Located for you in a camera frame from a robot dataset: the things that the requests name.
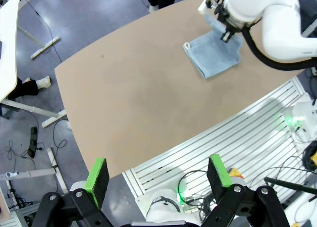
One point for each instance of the aluminium slatted robot platform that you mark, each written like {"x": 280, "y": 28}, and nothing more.
{"x": 235, "y": 143}

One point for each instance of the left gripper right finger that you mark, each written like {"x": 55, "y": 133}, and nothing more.
{"x": 218, "y": 182}

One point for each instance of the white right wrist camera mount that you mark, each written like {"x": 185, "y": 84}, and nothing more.
{"x": 204, "y": 5}

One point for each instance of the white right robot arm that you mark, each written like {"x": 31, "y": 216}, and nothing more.
{"x": 280, "y": 26}

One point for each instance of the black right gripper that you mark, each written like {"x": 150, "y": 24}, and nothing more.
{"x": 229, "y": 25}

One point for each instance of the white rounded table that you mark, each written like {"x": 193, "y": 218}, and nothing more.
{"x": 7, "y": 51}

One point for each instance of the yellow emergency stop box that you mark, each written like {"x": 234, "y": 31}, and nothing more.
{"x": 235, "y": 173}

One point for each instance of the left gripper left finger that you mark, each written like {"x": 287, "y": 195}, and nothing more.
{"x": 97, "y": 185}

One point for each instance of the brown side table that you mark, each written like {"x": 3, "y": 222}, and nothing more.
{"x": 3, "y": 207}

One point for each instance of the white desk leg frame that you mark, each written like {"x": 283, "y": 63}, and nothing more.
{"x": 37, "y": 173}

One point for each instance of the black stand rod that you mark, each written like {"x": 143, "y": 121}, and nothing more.
{"x": 289, "y": 185}

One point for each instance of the seated person black trousers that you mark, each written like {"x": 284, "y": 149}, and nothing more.
{"x": 24, "y": 88}

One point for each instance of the blue towel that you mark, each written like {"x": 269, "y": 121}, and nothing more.
{"x": 213, "y": 56}

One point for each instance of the black power strip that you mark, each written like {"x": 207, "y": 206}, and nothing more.
{"x": 33, "y": 141}

